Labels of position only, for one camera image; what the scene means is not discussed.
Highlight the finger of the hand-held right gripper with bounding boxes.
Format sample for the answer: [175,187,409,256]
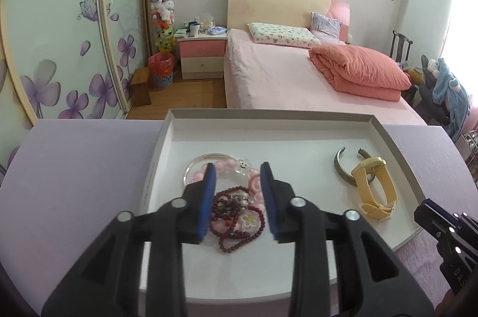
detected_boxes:
[414,205,478,258]
[420,199,478,228]

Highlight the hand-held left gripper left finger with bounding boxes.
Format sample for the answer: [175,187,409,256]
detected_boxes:
[41,162,218,317]

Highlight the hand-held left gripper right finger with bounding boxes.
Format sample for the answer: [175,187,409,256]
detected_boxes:
[260,162,436,317]

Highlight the pink bead charm bracelet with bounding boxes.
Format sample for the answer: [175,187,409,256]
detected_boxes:
[189,157,266,232]

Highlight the clear thin bangle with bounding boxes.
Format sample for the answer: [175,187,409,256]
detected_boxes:
[183,153,234,187]

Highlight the dark red bead bracelet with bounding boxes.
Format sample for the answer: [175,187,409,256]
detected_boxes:
[208,186,266,253]

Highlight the grey cardboard tray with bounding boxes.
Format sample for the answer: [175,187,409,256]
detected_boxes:
[139,109,427,303]

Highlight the yellow wrist watch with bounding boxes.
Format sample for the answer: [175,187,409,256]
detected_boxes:
[350,157,396,222]

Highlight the silver cuff bangle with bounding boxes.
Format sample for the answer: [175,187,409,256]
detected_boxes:
[333,146,374,188]

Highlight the person's right hand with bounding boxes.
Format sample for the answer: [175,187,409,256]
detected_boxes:
[434,295,462,317]

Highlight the grey chair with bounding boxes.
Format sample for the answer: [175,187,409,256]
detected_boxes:
[418,55,454,123]

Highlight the pink bed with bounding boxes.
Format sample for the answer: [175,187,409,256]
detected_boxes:
[224,28,428,125]

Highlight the small wooden stool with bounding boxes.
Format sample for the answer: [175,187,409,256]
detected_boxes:
[131,68,152,107]

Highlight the yellow red plush toy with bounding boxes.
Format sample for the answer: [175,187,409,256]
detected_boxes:
[405,66,424,84]

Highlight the red lined trash bin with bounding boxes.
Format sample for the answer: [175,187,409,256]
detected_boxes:
[148,53,175,87]

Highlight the pink white nightstand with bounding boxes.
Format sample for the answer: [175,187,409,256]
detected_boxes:
[176,31,228,80]

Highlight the folded salmon quilt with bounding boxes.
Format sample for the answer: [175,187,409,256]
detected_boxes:
[309,44,412,102]

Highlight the dark wooden chair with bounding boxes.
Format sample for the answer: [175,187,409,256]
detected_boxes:
[390,30,413,64]

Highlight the patterned cream pillow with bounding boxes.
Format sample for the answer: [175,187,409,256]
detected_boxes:
[247,22,321,49]

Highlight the small lilac pillow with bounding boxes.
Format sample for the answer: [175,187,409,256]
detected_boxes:
[311,12,343,41]

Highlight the cream pink headboard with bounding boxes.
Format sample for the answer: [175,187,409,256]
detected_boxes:
[228,0,350,43]

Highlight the clear tube of plush toys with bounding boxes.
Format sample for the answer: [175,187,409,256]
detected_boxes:
[149,0,176,54]

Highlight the floral glass sliding wardrobe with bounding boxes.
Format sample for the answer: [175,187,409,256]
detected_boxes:
[0,0,150,183]

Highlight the white wire rack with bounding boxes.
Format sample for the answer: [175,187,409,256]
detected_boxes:
[461,130,478,168]

